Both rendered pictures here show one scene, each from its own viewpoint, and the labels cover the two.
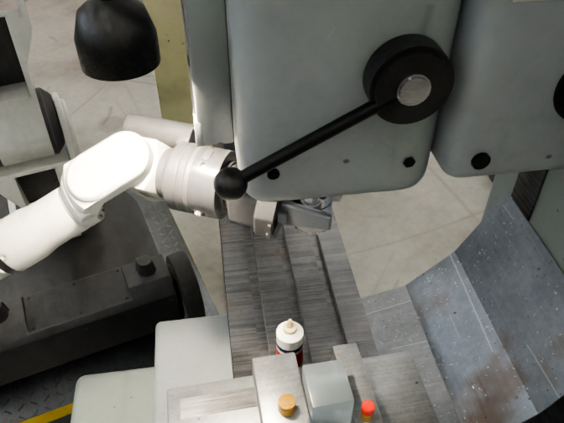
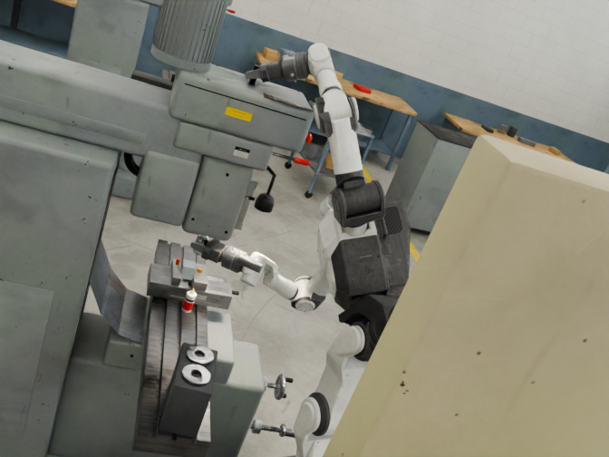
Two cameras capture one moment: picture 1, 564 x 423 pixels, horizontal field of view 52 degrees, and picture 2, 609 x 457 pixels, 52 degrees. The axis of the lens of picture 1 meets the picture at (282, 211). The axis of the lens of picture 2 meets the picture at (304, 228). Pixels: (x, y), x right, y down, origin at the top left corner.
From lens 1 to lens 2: 279 cm
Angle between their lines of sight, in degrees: 114
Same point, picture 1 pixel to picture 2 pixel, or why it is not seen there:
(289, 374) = (197, 277)
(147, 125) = (255, 261)
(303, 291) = (174, 328)
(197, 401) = (223, 291)
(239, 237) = not seen: hidden behind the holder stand
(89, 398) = (256, 379)
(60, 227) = not seen: hidden behind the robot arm
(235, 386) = (211, 290)
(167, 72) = not seen: outside the picture
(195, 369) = (217, 341)
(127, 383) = (241, 380)
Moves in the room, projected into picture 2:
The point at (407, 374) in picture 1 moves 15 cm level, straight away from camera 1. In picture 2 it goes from (154, 277) to (133, 290)
